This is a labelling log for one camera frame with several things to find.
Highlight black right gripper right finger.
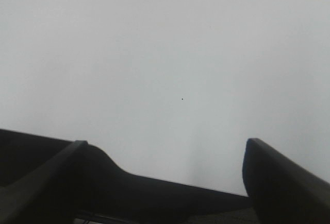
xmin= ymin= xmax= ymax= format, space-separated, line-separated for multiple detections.
xmin=242 ymin=138 xmax=329 ymax=223

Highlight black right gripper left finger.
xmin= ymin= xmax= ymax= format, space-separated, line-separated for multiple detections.
xmin=1 ymin=141 xmax=87 ymax=223

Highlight brown towel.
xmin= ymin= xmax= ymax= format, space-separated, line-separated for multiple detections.
xmin=1 ymin=130 xmax=252 ymax=223

